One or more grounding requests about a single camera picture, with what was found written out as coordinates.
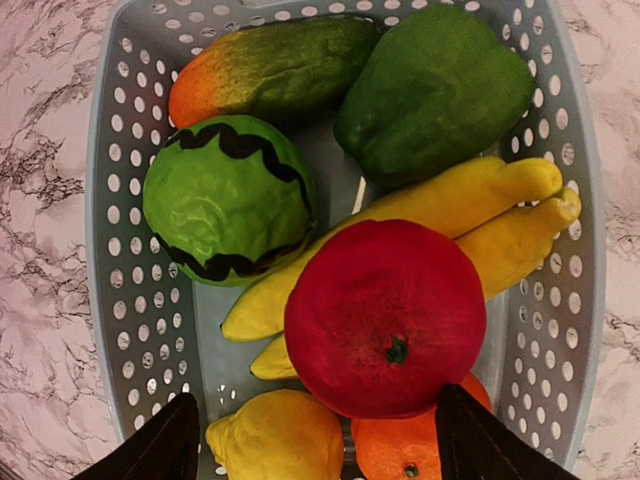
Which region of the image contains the yellow toy banana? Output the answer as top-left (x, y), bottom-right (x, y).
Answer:
top-left (221, 155), bottom-right (582, 380)

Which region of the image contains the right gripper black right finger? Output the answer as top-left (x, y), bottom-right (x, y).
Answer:
top-left (436, 384), bottom-right (575, 480)

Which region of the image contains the dark green toy avocado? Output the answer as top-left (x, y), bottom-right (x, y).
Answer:
top-left (334, 4), bottom-right (535, 188)

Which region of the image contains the red toy apple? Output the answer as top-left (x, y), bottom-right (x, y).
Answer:
top-left (284, 219), bottom-right (487, 419)

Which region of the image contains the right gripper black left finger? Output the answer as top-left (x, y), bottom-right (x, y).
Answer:
top-left (88, 393), bottom-right (200, 480)

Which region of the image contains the green toy watermelon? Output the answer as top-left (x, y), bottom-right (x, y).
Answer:
top-left (143, 115), bottom-right (316, 287)

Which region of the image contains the orange toy orange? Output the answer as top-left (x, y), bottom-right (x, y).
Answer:
top-left (349, 370), bottom-right (495, 480)

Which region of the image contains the orange green toy mango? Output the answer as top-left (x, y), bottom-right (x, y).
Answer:
top-left (168, 16), bottom-right (381, 129)

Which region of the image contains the grey plastic basket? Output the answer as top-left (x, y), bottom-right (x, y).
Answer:
top-left (86, 1), bottom-right (606, 469)

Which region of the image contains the yellow toy lemon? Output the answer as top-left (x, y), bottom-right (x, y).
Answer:
top-left (205, 389), bottom-right (344, 479)

